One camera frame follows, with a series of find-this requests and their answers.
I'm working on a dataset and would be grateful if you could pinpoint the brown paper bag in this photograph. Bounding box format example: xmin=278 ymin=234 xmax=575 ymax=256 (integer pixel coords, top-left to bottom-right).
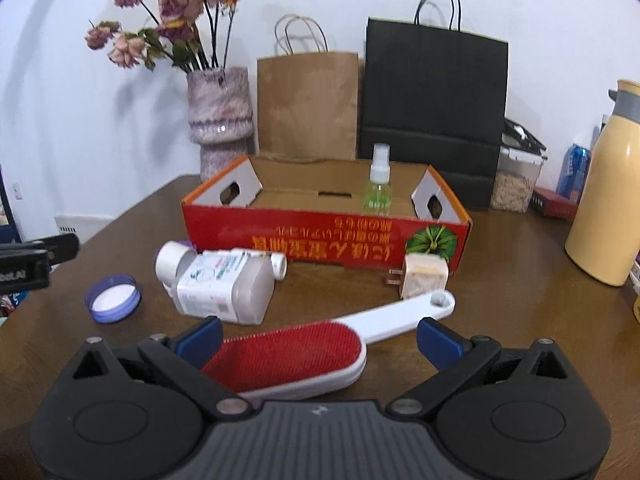
xmin=256 ymin=14 xmax=361 ymax=160

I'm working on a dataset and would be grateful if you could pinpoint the blue plastic lid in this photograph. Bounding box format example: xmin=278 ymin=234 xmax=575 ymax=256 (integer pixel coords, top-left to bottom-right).
xmin=84 ymin=274 xmax=142 ymax=325

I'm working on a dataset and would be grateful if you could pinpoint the large white plastic bottle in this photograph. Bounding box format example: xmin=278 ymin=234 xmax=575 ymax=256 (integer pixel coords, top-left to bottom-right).
xmin=167 ymin=249 xmax=276 ymax=326

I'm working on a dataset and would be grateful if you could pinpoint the white power adapter plug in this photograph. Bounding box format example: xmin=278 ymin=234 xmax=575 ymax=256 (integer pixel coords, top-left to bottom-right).
xmin=384 ymin=254 xmax=451 ymax=300

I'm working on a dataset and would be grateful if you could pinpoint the red cardboard box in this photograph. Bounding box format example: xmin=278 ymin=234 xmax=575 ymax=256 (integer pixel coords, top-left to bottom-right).
xmin=181 ymin=155 xmax=473 ymax=277

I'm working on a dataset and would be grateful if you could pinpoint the green spray bottle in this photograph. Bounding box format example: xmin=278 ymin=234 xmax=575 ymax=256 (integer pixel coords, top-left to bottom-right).
xmin=363 ymin=143 xmax=392 ymax=217

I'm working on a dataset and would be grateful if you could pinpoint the clear white plastic bottle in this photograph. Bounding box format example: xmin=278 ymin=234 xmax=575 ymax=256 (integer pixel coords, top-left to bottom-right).
xmin=201 ymin=290 xmax=457 ymax=402

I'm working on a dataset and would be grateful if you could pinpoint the small white spray bottle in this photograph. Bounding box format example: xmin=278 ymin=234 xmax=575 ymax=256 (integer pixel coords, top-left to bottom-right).
xmin=231 ymin=249 xmax=288 ymax=281

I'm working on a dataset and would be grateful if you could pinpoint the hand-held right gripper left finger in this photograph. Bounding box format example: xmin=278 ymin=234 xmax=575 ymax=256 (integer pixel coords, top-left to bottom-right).
xmin=70 ymin=316 xmax=251 ymax=422

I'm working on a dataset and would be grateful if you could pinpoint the yellow thermos jug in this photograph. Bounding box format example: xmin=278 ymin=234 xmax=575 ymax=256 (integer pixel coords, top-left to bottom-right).
xmin=565 ymin=79 xmax=640 ymax=287

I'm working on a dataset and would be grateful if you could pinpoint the blue drink can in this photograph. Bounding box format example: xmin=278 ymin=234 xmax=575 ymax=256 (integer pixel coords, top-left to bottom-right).
xmin=556 ymin=143 xmax=592 ymax=203

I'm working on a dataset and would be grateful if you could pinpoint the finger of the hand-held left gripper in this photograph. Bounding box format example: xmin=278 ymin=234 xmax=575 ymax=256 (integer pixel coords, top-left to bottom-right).
xmin=42 ymin=232 xmax=81 ymax=267

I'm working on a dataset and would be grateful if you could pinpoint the black paper bag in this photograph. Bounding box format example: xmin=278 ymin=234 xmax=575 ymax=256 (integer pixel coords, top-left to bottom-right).
xmin=357 ymin=0 xmax=510 ymax=211

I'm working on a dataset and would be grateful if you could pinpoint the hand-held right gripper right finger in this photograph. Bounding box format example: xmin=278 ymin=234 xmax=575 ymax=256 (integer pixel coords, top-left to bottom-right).
xmin=387 ymin=317 xmax=568 ymax=421

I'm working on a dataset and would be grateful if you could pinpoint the mottled purple ceramic vase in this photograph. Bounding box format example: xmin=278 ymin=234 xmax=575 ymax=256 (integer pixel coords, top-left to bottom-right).
xmin=186 ymin=66 xmax=256 ymax=182

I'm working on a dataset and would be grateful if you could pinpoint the dried rose bouquet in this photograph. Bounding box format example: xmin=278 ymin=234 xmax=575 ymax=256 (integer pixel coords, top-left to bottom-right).
xmin=84 ymin=0 xmax=246 ymax=73

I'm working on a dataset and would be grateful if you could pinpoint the clear food storage container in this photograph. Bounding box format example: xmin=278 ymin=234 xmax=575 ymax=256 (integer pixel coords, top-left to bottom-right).
xmin=490 ymin=117 xmax=548 ymax=214

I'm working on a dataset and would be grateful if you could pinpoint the flat red box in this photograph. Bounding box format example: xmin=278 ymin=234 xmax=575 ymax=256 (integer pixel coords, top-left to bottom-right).
xmin=530 ymin=186 xmax=578 ymax=222

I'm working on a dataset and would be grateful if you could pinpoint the white tape roll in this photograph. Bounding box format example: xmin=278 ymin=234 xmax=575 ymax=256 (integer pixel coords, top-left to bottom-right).
xmin=155 ymin=241 xmax=198 ymax=284

